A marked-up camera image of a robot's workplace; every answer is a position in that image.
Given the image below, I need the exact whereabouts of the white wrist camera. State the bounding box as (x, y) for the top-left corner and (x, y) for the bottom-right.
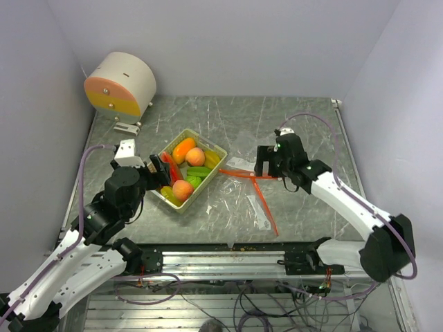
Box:
(274, 127), (295, 139)
(114, 138), (145, 168)

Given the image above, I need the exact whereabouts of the clear bag orange zipper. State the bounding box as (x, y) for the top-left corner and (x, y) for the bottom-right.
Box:
(217, 133), (288, 194)

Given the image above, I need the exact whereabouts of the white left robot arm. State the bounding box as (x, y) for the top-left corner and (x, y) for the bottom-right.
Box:
(1, 155), (170, 331)

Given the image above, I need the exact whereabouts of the green toy round vegetable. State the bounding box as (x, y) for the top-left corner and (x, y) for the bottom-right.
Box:
(186, 175), (202, 190)

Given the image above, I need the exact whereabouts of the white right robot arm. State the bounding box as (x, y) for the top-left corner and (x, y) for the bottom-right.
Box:
(254, 128), (417, 282)

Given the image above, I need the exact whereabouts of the green toy leaf vegetable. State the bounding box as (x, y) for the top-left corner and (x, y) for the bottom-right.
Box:
(187, 166), (212, 178)

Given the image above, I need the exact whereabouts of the toy peach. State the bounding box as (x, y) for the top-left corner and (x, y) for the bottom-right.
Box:
(186, 147), (206, 167)
(172, 180), (194, 202)

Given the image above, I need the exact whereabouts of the round cream drawer box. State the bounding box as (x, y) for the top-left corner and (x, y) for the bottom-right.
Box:
(84, 51), (157, 125)

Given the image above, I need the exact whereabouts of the yellow toy fruit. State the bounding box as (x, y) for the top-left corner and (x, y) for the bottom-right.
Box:
(160, 186), (183, 207)

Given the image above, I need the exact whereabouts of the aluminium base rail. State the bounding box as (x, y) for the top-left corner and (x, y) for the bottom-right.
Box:
(119, 241), (368, 281)

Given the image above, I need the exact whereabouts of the toy watermelon slice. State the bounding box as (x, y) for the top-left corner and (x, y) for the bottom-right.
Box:
(160, 151), (183, 185)

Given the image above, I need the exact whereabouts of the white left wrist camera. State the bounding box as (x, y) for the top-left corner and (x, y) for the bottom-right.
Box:
(114, 138), (145, 168)

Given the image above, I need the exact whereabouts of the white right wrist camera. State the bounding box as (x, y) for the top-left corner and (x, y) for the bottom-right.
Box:
(274, 127), (295, 139)

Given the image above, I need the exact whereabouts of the yellow toy starfruit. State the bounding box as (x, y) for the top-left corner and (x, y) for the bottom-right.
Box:
(204, 149), (221, 169)

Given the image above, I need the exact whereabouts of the orange toy mango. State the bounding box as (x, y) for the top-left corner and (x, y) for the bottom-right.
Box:
(172, 138), (197, 165)

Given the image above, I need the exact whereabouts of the pale green plastic basket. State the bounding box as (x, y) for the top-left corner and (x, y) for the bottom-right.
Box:
(152, 129), (228, 214)

